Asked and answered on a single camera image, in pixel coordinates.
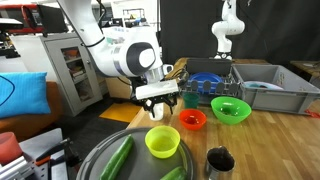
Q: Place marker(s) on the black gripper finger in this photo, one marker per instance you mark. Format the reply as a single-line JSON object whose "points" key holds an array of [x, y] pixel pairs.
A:
{"points": [[149, 105], [171, 101]]}

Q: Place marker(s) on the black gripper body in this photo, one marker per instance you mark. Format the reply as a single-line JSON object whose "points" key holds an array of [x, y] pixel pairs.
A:
{"points": [[138, 85]]}

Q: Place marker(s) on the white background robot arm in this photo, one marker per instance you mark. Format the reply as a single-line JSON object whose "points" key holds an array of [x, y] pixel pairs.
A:
{"points": [[226, 28]]}

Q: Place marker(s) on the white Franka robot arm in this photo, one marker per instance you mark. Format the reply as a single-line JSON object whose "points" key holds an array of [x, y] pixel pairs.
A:
{"points": [[110, 56]]}

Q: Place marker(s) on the teal plastic cup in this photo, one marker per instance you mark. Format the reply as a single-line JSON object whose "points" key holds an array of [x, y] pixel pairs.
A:
{"points": [[191, 101]]}

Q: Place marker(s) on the beige wooden box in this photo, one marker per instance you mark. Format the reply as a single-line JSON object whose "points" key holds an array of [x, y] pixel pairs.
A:
{"points": [[118, 88]]}

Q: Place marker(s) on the orange plastic bowl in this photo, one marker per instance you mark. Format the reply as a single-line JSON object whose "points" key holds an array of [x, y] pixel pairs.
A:
{"points": [[192, 120]]}

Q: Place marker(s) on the yellow floor mat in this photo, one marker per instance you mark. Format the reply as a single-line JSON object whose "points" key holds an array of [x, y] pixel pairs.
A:
{"points": [[121, 112]]}

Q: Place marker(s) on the yellow-green plastic bowl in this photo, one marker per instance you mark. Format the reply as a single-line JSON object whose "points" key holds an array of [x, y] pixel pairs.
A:
{"points": [[162, 146]]}

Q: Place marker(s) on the grey dish rack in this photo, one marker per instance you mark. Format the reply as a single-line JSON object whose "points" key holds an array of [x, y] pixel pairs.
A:
{"points": [[213, 88]]}

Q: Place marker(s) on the dark grey rectangular tray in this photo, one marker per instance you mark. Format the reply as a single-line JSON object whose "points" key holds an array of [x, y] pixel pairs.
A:
{"points": [[208, 66]]}

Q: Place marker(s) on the dark grey round tray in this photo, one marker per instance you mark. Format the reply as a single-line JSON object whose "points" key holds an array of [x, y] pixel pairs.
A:
{"points": [[140, 165]]}

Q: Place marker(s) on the large green plastic bowl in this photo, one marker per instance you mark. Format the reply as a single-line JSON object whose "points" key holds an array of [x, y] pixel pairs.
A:
{"points": [[230, 116]]}

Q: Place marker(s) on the long green cucumber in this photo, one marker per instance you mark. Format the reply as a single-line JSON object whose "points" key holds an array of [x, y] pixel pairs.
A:
{"points": [[116, 160]]}

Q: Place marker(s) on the short green cucumber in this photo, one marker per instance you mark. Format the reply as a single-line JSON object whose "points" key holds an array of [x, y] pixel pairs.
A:
{"points": [[175, 174]]}

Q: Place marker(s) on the black curtain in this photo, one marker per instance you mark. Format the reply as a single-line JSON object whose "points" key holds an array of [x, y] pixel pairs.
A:
{"points": [[186, 30]]}

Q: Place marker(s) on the stainless steel cup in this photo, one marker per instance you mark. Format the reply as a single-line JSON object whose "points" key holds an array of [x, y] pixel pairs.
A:
{"points": [[220, 160]]}

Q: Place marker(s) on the grey metal cabinet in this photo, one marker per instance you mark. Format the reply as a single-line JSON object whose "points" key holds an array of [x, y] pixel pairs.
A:
{"points": [[55, 73]]}

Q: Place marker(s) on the light blue plate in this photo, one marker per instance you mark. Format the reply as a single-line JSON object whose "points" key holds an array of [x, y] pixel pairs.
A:
{"points": [[263, 85]]}

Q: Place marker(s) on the grey plastic bin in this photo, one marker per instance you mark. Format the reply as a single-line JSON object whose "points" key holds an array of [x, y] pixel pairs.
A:
{"points": [[273, 101]]}

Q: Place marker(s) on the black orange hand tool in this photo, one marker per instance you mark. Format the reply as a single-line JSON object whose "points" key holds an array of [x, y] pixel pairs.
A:
{"points": [[53, 150]]}

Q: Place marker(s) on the black monitor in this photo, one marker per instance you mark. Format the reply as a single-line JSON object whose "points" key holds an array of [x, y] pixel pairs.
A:
{"points": [[50, 18]]}

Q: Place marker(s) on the blue pillow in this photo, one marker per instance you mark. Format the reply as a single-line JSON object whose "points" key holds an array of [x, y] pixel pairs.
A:
{"points": [[26, 96]]}

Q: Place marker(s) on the grey metal platform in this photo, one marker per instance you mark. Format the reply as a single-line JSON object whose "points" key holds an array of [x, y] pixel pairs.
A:
{"points": [[40, 143]]}

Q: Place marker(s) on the orange sofa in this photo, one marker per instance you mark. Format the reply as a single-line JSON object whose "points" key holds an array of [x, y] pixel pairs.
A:
{"points": [[30, 125]]}

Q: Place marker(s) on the wooden side table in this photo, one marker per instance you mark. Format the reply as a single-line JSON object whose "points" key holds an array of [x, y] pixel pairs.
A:
{"points": [[303, 65]]}

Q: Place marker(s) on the small red object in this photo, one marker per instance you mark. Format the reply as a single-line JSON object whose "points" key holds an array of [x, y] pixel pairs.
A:
{"points": [[312, 114]]}

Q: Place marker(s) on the red plastic cup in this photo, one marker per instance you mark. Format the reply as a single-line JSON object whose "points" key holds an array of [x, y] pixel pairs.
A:
{"points": [[10, 148]]}

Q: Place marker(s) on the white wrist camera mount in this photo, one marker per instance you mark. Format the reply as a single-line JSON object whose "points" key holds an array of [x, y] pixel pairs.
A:
{"points": [[156, 89]]}

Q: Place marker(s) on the red equipment frame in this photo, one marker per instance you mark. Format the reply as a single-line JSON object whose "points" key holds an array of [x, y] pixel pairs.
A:
{"points": [[20, 20]]}

